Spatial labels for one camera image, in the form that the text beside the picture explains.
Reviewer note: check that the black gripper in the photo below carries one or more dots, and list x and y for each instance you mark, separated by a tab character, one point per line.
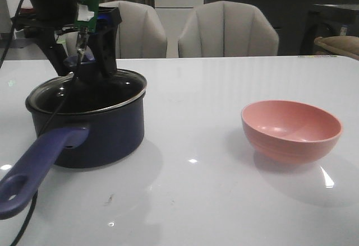
56	14

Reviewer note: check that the glass lid blue knob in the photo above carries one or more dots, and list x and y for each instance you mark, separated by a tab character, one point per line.
89	95

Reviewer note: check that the pink bowl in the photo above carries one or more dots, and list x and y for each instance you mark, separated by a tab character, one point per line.
290	132

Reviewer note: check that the green circuit board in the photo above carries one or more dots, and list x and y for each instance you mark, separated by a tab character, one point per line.
86	14

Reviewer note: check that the left beige upholstered chair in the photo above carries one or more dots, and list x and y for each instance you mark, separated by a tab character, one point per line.
140	33

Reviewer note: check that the beige upholstered chair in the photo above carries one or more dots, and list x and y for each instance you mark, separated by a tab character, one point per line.
227	29
140	33

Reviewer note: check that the dark blue saucepan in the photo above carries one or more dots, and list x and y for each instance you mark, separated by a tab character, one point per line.
71	141

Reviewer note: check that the white drawer cabinet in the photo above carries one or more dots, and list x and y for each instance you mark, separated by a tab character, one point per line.
173	15

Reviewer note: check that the right beige upholstered chair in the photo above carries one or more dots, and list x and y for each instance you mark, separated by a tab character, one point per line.
227	29

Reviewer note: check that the dark sideboard counter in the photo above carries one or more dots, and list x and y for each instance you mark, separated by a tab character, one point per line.
290	18

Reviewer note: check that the dark side table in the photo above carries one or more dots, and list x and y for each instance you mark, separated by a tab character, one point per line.
326	20

